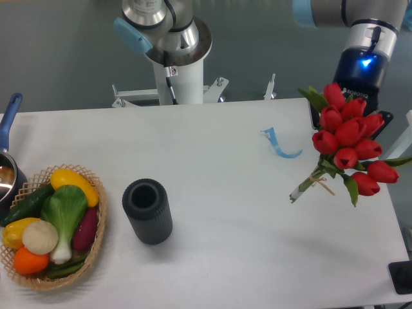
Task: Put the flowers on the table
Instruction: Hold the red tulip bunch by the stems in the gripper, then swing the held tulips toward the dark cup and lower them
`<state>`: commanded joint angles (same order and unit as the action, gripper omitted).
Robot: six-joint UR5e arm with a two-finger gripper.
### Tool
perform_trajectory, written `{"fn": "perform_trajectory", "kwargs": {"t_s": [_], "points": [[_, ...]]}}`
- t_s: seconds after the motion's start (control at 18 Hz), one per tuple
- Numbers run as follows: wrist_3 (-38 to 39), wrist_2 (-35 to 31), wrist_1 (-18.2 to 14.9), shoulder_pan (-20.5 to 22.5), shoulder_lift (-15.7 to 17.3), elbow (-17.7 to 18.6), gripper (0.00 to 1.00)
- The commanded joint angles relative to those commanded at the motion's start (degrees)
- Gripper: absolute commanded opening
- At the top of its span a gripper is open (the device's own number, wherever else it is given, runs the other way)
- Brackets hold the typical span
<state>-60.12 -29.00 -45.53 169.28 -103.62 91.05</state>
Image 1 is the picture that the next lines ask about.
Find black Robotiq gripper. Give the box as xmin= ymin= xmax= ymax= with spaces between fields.
xmin=308 ymin=50 xmax=394 ymax=138

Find red tulip bouquet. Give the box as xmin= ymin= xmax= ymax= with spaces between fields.
xmin=289 ymin=82 xmax=411 ymax=205

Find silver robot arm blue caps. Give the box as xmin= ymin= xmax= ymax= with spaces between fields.
xmin=113 ymin=1 xmax=408 ymax=115

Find blue ribbon strip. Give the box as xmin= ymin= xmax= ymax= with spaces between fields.
xmin=261 ymin=127 xmax=303 ymax=159

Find black device at edge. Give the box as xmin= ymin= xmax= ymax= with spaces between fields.
xmin=388 ymin=261 xmax=412 ymax=295

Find dark grey ribbed vase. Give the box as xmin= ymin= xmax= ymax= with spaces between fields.
xmin=122 ymin=178 xmax=173 ymax=245

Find purple sweet potato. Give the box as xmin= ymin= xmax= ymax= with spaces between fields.
xmin=72 ymin=208 xmax=98 ymax=251

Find yellow squash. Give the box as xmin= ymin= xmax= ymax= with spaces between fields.
xmin=50 ymin=168 xmax=99 ymax=207

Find green bok choy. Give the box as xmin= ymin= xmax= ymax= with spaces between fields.
xmin=41 ymin=185 xmax=88 ymax=265

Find green bean pods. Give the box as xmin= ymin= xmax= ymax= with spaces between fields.
xmin=45 ymin=255 xmax=86 ymax=279

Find dark green cucumber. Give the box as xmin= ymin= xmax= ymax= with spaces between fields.
xmin=1 ymin=183 xmax=55 ymax=227

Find cream garlic bulb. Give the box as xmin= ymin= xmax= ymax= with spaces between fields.
xmin=22 ymin=220 xmax=59 ymax=255

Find woven wicker basket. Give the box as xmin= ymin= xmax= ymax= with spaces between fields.
xmin=1 ymin=164 xmax=108 ymax=291

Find orange fruit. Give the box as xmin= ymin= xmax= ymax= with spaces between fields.
xmin=14 ymin=247 xmax=50 ymax=275

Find yellow bell pepper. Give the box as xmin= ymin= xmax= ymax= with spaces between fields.
xmin=2 ymin=218 xmax=41 ymax=250

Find white frame post right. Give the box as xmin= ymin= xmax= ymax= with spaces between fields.
xmin=380 ymin=110 xmax=412 ymax=160

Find metal base bracket right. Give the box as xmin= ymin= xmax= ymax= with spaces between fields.
xmin=203 ymin=73 xmax=277 ymax=104

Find metal base bracket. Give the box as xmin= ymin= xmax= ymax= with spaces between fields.
xmin=203 ymin=73 xmax=277 ymax=104
xmin=111 ymin=84 xmax=159 ymax=108

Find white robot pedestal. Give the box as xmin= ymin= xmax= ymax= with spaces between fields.
xmin=152 ymin=60 xmax=203 ymax=106

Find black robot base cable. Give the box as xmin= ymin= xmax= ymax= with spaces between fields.
xmin=162 ymin=50 xmax=179 ymax=106

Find metal base bracket left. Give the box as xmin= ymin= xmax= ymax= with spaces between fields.
xmin=111 ymin=84 xmax=159 ymax=108

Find blue handled saucepan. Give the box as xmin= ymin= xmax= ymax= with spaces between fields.
xmin=1 ymin=93 xmax=27 ymax=219

